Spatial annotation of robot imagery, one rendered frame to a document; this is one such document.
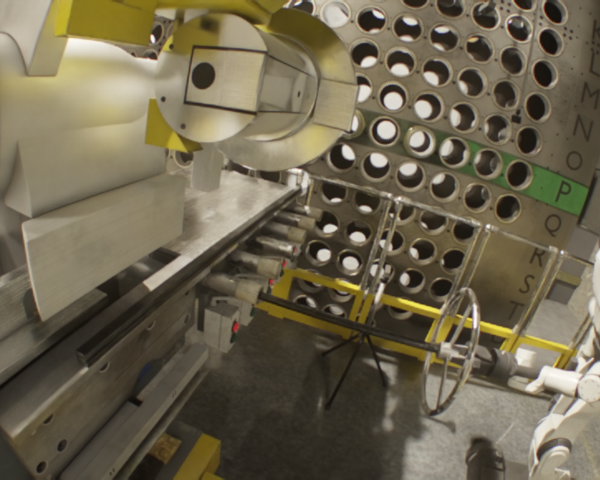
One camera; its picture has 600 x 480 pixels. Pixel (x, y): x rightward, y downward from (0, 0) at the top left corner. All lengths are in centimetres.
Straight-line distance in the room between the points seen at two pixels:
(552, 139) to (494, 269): 120
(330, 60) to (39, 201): 61
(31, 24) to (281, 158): 58
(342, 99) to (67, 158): 52
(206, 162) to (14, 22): 73
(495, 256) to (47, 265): 295
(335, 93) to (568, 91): 257
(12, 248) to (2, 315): 15
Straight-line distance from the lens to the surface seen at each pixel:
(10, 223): 73
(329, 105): 72
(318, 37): 78
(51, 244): 52
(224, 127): 54
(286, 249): 128
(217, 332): 112
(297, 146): 78
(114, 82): 68
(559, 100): 305
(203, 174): 111
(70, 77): 62
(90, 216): 55
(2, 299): 67
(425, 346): 101
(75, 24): 49
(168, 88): 59
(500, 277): 315
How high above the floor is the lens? 142
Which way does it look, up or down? 23 degrees down
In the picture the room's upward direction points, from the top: 12 degrees clockwise
